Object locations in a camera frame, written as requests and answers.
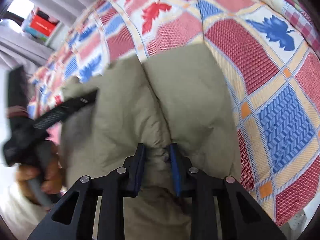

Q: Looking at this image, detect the khaki puffer jacket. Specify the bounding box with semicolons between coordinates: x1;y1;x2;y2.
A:
60;43;241;239

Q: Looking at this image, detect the white sleeve forearm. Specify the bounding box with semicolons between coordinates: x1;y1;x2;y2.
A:
1;173;47;239

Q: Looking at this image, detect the person's left hand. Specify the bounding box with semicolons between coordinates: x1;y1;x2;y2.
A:
16;140;63;199

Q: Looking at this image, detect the teal box on windowsill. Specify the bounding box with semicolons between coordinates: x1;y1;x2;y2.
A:
21;11;48;42

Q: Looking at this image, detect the red box on windowsill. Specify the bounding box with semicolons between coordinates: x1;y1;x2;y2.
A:
30;15;59;37

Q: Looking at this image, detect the grey curtain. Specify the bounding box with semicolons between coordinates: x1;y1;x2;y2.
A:
1;0;97;73

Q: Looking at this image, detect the patchwork leaf print bedspread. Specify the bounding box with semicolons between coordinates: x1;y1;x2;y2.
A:
27;0;319;226

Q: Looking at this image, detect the pink floral quilt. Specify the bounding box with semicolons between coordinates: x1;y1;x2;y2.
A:
260;0;319;55

